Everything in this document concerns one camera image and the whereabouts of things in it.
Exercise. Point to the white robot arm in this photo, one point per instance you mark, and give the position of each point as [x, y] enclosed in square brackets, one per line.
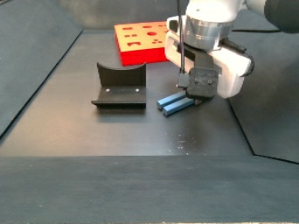
[279, 12]

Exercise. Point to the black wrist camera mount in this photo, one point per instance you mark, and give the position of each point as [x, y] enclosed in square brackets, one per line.
[197, 76]

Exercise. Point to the blue double-square peg block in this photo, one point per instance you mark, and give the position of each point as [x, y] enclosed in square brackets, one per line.
[173, 103]

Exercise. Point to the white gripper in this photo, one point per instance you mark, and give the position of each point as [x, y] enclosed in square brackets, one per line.
[207, 37]

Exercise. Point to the black curved holder stand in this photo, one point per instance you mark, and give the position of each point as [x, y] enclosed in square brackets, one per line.
[121, 88]

